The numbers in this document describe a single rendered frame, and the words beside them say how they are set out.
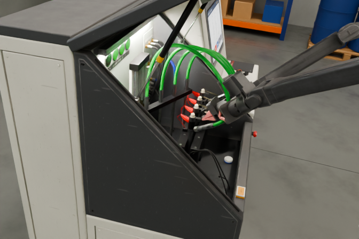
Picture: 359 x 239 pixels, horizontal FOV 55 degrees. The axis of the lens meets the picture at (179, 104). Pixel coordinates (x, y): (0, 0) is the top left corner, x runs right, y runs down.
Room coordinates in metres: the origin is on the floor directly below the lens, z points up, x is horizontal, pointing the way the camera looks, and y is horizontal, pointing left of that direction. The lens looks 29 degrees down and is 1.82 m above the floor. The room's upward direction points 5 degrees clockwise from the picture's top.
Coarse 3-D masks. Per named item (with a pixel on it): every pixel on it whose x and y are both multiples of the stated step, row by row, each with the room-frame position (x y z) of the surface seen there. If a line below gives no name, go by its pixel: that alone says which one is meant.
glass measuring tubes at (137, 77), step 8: (144, 56) 1.36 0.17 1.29; (136, 64) 1.27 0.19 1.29; (144, 64) 1.34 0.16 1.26; (136, 72) 1.28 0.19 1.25; (144, 72) 1.38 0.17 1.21; (136, 80) 1.28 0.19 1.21; (144, 80) 1.38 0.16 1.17; (136, 88) 1.28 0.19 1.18; (136, 96) 1.28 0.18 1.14; (144, 96) 1.38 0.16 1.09
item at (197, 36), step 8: (176, 8) 1.59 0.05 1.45; (184, 8) 1.59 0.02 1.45; (168, 16) 1.60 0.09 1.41; (176, 16) 1.59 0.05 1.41; (192, 16) 1.58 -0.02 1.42; (200, 16) 1.60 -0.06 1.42; (184, 24) 1.58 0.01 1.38; (200, 24) 1.57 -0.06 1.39; (184, 32) 1.58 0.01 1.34; (192, 32) 1.58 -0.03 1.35; (200, 32) 1.57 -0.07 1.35; (192, 40) 1.58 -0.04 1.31; (200, 40) 1.57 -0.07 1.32; (208, 48) 1.67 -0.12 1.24; (224, 48) 2.19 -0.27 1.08; (208, 56) 1.65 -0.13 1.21; (224, 56) 2.16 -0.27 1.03; (216, 64) 1.84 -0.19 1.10
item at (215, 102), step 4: (216, 96) 1.22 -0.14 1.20; (212, 100) 1.18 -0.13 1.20; (216, 100) 1.20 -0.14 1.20; (224, 100) 1.16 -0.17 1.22; (208, 104) 1.16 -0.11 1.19; (212, 104) 1.16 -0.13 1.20; (216, 104) 1.17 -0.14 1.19; (220, 104) 1.16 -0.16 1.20; (216, 108) 1.16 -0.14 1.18; (216, 112) 1.15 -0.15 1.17
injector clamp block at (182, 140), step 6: (204, 114) 1.45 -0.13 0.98; (204, 120) 1.40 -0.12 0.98; (186, 132) 1.28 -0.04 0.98; (198, 132) 1.29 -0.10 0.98; (204, 132) 1.29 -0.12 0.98; (180, 138) 1.23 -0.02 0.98; (186, 138) 1.23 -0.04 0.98; (198, 138) 1.24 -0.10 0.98; (204, 138) 1.31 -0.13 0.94; (180, 144) 1.18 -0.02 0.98; (186, 144) 1.22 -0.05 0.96; (192, 144) 1.19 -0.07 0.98; (198, 144) 1.20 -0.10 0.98; (204, 144) 1.34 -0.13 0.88; (186, 150) 1.23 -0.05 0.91; (192, 150) 1.16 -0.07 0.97; (192, 156) 1.16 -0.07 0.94; (198, 156) 1.16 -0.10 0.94
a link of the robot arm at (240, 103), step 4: (240, 92) 0.94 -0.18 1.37; (236, 96) 0.95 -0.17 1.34; (240, 96) 0.97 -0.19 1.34; (244, 96) 0.93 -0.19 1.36; (240, 100) 0.94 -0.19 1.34; (236, 104) 0.95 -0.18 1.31; (240, 104) 0.93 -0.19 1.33; (244, 104) 0.92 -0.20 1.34; (240, 108) 0.94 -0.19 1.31; (244, 108) 0.92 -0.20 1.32; (248, 108) 0.91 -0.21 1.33; (244, 112) 0.94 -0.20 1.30; (248, 112) 0.94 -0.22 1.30
